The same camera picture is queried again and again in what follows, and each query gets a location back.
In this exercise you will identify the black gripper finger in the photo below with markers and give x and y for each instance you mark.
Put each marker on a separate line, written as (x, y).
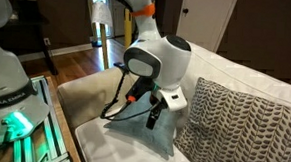
(152, 119)

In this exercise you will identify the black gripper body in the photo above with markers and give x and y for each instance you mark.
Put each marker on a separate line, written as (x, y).
(158, 102)

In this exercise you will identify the large blue silk pillow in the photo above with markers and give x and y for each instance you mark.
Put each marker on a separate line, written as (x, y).
(139, 130)

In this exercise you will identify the black remote control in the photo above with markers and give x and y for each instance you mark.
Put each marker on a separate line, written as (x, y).
(119, 65)

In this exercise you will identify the leaf patterned pillow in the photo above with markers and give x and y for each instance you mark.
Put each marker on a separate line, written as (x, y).
(243, 129)

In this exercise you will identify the white fabric sofa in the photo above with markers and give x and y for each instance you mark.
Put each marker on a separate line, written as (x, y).
(91, 94)

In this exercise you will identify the dark door knob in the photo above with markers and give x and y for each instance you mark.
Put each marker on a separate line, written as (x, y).
(185, 10)

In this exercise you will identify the white door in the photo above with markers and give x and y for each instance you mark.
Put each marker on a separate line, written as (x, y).
(205, 17)

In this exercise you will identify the white hanging cloth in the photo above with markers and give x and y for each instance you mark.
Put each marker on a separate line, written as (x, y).
(100, 12)

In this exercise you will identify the dark wooden side table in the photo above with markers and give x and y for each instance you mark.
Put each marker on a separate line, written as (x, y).
(28, 24)

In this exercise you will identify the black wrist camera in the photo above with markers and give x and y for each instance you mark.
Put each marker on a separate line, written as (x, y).
(140, 87)

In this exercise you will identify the light wooden post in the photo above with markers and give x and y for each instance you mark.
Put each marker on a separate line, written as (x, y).
(104, 45)

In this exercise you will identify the yellow upright post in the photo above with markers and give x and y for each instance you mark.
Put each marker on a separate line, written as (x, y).
(127, 30)

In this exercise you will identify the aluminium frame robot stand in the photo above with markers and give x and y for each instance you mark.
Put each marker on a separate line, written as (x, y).
(49, 136)

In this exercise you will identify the white wall outlet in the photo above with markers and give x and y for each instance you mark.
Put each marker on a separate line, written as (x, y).
(47, 41)

